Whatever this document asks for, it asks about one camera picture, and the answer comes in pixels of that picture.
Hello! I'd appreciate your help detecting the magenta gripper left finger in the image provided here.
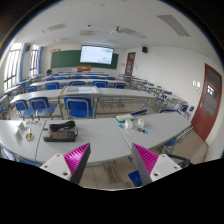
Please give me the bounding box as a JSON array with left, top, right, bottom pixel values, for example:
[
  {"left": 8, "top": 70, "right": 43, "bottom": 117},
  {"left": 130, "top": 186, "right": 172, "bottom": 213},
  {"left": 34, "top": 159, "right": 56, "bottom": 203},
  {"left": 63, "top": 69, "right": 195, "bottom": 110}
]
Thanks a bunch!
[{"left": 39, "top": 142, "right": 92, "bottom": 186}]

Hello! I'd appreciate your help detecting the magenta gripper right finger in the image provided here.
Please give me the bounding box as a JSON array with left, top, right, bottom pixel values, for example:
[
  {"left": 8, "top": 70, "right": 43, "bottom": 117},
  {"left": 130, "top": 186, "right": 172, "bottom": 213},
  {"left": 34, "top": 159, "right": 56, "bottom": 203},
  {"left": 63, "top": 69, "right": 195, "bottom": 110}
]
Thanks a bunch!
[{"left": 130, "top": 142, "right": 183, "bottom": 187}]

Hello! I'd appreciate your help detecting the white small container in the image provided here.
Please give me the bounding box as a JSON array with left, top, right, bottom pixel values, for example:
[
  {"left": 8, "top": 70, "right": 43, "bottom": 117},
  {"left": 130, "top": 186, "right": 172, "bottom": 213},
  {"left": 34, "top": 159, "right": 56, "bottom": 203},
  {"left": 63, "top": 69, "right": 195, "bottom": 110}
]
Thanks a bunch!
[{"left": 138, "top": 119, "right": 145, "bottom": 128}]

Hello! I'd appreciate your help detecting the white tissue pack green trim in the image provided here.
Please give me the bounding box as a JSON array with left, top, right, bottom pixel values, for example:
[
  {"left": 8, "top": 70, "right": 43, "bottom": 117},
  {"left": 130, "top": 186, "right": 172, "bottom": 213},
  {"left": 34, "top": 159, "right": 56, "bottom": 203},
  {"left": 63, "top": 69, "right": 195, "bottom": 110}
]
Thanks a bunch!
[{"left": 115, "top": 114, "right": 134, "bottom": 123}]

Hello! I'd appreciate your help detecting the blue chair front centre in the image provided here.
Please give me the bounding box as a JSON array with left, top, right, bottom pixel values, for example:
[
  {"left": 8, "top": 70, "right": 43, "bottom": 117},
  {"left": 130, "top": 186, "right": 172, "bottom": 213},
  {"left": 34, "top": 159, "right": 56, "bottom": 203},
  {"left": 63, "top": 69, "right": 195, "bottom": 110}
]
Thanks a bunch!
[{"left": 64, "top": 96, "right": 93, "bottom": 118}]

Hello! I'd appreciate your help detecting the blue chair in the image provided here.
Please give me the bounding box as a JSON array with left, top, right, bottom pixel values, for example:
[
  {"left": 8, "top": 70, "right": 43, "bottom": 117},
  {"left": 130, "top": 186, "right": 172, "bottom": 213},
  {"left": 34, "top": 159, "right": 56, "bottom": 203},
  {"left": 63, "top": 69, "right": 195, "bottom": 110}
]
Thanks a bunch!
[
  {"left": 29, "top": 97, "right": 55, "bottom": 118},
  {"left": 14, "top": 100, "right": 34, "bottom": 120},
  {"left": 64, "top": 96, "right": 93, "bottom": 118}
]

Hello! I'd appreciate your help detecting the white card stand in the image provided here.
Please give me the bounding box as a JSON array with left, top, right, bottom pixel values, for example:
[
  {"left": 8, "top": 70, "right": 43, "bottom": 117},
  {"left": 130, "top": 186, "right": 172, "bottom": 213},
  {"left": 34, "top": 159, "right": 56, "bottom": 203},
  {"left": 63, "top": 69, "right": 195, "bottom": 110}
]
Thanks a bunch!
[{"left": 17, "top": 122, "right": 27, "bottom": 131}]

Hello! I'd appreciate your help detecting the blue chair front left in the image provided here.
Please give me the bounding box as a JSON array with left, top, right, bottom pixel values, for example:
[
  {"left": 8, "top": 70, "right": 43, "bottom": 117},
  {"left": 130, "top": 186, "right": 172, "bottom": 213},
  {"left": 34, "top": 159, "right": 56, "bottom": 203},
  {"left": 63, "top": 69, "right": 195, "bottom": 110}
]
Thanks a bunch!
[{"left": 29, "top": 97, "right": 55, "bottom": 118}]

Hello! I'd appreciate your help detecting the blue chair far left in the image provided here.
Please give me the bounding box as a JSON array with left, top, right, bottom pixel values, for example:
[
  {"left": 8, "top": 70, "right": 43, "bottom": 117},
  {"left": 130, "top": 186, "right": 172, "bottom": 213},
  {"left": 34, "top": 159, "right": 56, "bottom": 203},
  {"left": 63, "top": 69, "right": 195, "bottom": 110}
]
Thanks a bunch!
[{"left": 14, "top": 100, "right": 34, "bottom": 120}]

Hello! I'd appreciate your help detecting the red-brown side door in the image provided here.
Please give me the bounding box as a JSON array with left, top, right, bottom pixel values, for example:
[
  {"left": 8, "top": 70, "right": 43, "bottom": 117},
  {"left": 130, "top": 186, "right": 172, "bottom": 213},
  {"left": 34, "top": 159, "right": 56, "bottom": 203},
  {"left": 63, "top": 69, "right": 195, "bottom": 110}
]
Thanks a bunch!
[{"left": 191, "top": 64, "right": 222, "bottom": 140}]

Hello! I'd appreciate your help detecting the red-brown far door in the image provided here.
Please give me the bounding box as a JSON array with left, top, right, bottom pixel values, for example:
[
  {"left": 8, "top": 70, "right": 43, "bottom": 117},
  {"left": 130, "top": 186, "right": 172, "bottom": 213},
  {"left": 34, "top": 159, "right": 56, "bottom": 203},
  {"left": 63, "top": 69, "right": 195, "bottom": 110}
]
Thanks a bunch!
[{"left": 125, "top": 52, "right": 136, "bottom": 76}]

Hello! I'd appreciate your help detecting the green chalkboard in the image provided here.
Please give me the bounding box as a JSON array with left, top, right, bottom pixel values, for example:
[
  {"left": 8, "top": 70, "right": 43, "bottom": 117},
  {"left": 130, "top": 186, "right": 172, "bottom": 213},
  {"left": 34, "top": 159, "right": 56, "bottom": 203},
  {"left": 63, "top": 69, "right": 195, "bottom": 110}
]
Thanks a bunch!
[{"left": 51, "top": 50, "right": 119, "bottom": 69}]

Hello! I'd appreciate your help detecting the projector screen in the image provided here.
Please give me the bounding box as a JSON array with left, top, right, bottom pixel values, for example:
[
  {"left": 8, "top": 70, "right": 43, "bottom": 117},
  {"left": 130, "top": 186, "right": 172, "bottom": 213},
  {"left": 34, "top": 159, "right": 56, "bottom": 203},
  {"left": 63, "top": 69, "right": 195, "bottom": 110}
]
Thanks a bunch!
[{"left": 80, "top": 45, "right": 114, "bottom": 64}]

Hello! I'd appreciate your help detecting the black coiled charger cable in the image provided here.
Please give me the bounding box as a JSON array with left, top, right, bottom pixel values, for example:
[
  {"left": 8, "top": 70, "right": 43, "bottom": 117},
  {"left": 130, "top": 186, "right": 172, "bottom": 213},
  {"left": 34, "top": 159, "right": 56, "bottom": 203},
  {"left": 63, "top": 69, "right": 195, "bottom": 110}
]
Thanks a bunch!
[{"left": 48, "top": 120, "right": 79, "bottom": 138}]

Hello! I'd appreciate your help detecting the black wall speaker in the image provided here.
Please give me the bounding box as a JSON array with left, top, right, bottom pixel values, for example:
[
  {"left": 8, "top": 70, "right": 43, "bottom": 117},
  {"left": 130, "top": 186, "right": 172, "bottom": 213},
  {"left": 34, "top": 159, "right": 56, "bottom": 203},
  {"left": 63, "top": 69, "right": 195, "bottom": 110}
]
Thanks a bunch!
[{"left": 142, "top": 46, "right": 148, "bottom": 53}]

